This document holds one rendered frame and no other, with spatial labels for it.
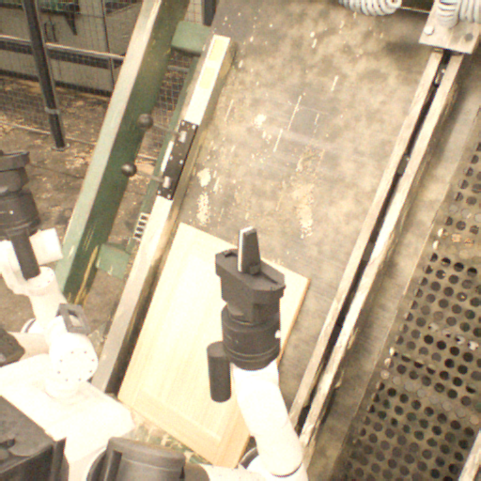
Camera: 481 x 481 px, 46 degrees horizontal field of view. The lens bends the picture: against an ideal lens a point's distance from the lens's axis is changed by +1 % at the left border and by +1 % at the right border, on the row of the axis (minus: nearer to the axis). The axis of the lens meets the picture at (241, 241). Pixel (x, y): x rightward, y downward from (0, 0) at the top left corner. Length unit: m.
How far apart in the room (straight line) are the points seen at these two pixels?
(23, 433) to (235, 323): 0.34
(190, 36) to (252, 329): 1.01
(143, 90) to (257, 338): 0.97
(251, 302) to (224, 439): 0.67
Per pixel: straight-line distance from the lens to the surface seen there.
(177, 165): 1.43
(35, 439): 0.91
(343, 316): 1.21
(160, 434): 1.46
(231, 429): 1.38
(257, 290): 0.74
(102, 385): 1.56
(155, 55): 1.62
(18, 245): 1.16
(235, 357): 0.84
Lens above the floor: 2.10
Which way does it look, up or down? 37 degrees down
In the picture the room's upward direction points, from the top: straight up
